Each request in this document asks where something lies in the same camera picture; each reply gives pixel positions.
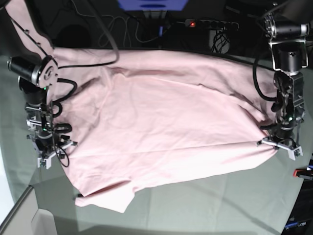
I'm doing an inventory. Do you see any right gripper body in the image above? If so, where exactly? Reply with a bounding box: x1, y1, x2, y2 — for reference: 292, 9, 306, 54
27, 134, 77, 167

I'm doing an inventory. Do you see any red right table clamp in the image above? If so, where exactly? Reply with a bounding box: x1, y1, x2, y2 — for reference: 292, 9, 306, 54
293, 166, 313, 181

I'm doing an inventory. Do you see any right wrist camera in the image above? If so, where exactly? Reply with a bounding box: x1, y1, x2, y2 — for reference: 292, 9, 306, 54
37, 157, 52, 169

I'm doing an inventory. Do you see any blue clamp handle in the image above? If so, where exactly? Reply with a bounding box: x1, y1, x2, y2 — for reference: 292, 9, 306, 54
158, 26, 163, 38

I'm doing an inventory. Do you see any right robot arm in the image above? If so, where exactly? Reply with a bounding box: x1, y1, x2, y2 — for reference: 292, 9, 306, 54
0, 0, 77, 169

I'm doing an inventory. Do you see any blue box at top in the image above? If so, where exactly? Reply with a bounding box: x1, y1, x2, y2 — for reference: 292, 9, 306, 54
118, 0, 188, 11

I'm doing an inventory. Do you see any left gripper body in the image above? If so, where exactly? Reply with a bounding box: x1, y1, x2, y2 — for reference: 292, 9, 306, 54
256, 126, 301, 153

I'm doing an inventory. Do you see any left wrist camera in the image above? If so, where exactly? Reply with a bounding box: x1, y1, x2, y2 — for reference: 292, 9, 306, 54
288, 146, 303, 161

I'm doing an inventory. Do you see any pink t-shirt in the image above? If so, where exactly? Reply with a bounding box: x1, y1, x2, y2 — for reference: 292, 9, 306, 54
5, 0, 276, 213

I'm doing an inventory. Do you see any green table cloth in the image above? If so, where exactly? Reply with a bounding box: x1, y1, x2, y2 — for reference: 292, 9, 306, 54
0, 57, 313, 235

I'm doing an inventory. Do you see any grey looped cable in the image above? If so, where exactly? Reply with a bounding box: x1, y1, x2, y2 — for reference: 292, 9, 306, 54
97, 16, 145, 47

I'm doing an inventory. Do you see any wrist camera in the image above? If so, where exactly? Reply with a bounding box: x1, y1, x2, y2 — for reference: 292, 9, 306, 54
288, 146, 303, 161
37, 157, 52, 169

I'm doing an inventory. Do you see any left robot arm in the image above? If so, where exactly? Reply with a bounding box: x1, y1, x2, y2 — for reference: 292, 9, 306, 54
252, 0, 313, 161

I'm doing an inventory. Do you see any black power strip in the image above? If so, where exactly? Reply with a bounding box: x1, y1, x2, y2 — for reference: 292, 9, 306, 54
184, 19, 240, 31

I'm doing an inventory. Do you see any white bin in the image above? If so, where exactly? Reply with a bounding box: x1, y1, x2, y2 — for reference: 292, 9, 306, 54
0, 186, 57, 235

